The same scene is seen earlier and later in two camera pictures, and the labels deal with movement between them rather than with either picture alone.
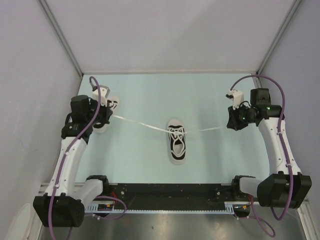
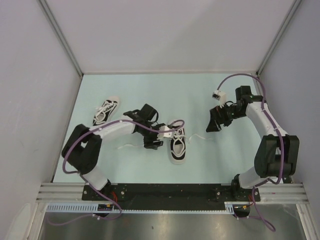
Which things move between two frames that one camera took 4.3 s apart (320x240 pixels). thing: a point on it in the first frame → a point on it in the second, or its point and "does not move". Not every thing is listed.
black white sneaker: (113, 102) does not move
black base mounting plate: (170, 193) does not move
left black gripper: (107, 113) → (148, 142)
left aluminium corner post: (62, 34) does not move
